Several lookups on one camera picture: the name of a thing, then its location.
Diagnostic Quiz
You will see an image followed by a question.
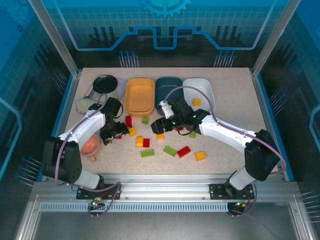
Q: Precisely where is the white plastic container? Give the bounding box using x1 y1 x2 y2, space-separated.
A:
182 78 216 112

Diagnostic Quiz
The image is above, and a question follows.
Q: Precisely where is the slotted cable duct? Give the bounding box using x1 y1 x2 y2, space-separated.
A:
38 202 230 213

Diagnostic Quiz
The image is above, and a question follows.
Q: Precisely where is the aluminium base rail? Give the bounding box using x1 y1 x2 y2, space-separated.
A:
32 173 301 203

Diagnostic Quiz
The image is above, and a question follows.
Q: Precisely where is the blue table edge strip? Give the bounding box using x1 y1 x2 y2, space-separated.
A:
251 69 296 182
41 72 81 182

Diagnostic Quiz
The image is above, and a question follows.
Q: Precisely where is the beige cloth bag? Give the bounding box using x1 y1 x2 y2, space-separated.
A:
75 91 121 115

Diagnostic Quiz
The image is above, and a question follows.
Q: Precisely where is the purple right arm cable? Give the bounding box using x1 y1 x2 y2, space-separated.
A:
163 85 288 218

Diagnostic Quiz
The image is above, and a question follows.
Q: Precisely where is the orange-yellow plastic container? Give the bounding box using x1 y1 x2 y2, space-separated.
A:
124 77 156 118

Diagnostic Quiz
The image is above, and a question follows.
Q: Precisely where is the aluminium frame post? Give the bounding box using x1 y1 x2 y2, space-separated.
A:
27 0 82 78
251 0 294 78

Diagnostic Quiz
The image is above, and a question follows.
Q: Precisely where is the dark teal plastic container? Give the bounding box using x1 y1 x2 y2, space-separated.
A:
154 76 185 116

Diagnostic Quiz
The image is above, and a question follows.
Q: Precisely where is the black frying pan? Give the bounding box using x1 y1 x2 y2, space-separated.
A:
85 74 118 98

